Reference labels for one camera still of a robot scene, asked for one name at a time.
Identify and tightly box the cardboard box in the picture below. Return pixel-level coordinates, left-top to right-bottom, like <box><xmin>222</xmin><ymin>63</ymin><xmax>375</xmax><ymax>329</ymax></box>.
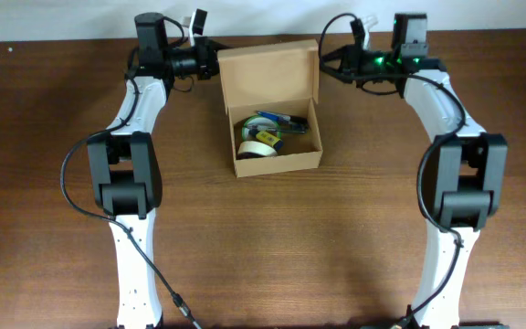
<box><xmin>217</xmin><ymin>39</ymin><xmax>323</xmax><ymax>177</ymax></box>

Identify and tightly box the blue retractable pen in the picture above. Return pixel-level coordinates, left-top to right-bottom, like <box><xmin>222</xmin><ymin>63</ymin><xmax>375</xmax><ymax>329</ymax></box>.
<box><xmin>257</xmin><ymin>111</ymin><xmax>290</xmax><ymax>123</ymax></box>

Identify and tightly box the clear black retractable pen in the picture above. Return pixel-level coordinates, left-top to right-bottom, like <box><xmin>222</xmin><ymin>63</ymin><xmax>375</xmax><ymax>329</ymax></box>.
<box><xmin>246</xmin><ymin>124</ymin><xmax>308</xmax><ymax>134</ymax></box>

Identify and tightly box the yellow and black highlighter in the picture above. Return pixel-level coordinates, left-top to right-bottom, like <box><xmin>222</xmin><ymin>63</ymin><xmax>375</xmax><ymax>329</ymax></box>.
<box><xmin>249</xmin><ymin>129</ymin><xmax>284</xmax><ymax>151</ymax></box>

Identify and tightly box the black and white marker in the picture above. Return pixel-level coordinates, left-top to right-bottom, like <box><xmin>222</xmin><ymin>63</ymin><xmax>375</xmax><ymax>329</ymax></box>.
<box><xmin>273</xmin><ymin>114</ymin><xmax>309</xmax><ymax>129</ymax></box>

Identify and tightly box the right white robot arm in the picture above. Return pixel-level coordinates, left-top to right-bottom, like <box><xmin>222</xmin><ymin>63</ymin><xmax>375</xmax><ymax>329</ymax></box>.
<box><xmin>319</xmin><ymin>13</ymin><xmax>508</xmax><ymax>328</ymax></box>

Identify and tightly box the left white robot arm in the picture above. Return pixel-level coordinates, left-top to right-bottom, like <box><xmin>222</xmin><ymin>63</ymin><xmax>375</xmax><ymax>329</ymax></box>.
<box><xmin>87</xmin><ymin>9</ymin><xmax>222</xmax><ymax>329</ymax></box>

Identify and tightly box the green tape roll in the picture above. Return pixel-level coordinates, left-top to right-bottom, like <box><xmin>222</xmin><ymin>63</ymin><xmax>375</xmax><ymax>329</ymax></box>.
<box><xmin>241</xmin><ymin>115</ymin><xmax>279</xmax><ymax>141</ymax></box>

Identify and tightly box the white masking tape roll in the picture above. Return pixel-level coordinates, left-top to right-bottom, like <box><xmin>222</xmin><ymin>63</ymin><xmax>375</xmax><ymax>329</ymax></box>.
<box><xmin>237</xmin><ymin>141</ymin><xmax>278</xmax><ymax>160</ymax></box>

